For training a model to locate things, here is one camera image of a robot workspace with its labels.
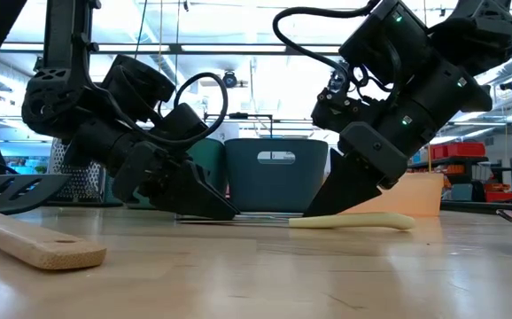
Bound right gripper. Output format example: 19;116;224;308
303;95;444;218

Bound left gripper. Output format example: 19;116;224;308
63;102;241;222

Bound knife with yellow handle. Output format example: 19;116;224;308
178;211;416;231

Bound black slotted spatula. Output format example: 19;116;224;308
0;173;74;216

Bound wooden slotted turner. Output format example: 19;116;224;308
0;190;107;270

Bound green plastic bin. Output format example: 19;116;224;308
105;137;228;210

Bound dark blue plastic bin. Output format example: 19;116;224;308
224;137;330;214

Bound translucent orange tray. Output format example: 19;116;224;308
342;172;446;218

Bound black tubular stand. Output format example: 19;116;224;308
202;113;275;139

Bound metal box grater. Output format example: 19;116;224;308
47;137;124;207

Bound blue box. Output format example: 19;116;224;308
450;183;474;202

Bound red storage bins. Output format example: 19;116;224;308
431;141;487;161

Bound red box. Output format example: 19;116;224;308
485;183;512;204

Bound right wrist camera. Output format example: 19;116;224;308
311;66;384;134

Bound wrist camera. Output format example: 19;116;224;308
311;66;384;134
103;55;176;119

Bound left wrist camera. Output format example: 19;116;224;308
103;55;176;119

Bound black aluminium table frame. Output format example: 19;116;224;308
440;199;512;218

